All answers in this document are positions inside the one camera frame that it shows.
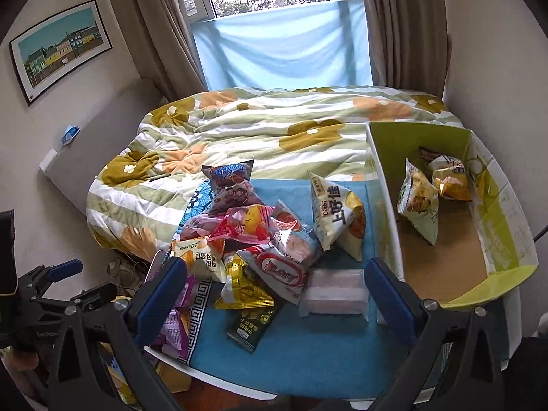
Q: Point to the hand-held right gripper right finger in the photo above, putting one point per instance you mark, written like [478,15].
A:
[394,304]

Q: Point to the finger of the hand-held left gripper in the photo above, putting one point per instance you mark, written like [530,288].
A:
[64,269]
[96,295]

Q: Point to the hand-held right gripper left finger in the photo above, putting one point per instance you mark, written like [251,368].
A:
[158,304]

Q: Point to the yellow-green cardboard box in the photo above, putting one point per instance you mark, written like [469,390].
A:
[445,265]

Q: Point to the pink marshmallow packet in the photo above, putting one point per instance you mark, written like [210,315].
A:
[244,222]

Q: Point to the white orange packet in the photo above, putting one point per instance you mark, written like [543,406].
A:
[199,261]

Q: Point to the clear plastic tray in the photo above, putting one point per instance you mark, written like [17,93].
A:
[334,293]

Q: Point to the gold foil packet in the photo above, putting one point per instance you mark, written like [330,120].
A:
[244,291]

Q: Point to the dark green packet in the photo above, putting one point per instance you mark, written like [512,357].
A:
[250,327]

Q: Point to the white yellow chip packet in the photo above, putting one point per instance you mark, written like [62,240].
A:
[338,218]

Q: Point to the pale chip packet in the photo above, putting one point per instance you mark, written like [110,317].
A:
[417,197]

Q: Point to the white packet with red label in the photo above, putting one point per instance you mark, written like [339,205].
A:
[278,274]

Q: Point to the silver light blue packet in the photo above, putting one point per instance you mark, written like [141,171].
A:
[291,233]

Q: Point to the gold orange packet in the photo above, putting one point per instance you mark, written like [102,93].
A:
[451,184]

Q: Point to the white cartoon print packet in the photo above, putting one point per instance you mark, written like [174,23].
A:
[235,195]

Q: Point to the small blue white object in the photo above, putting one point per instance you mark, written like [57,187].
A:
[70,134]

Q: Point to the grey padded headboard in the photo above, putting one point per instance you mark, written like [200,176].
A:
[107,137]

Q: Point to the dark packet with blue label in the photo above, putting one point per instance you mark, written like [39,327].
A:
[227,173]

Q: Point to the white yellow small packet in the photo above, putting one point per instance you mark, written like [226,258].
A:
[441,159]

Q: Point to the floral striped blanket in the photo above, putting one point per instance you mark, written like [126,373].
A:
[257,137]

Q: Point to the framed houses picture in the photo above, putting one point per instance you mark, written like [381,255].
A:
[60,49]

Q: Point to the beige curtain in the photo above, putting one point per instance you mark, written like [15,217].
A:
[406,30]
[158,30]

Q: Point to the light blue window sheet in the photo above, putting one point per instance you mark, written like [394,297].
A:
[278,47]

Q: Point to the white wall switch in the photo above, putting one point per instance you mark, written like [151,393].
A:
[48,159]

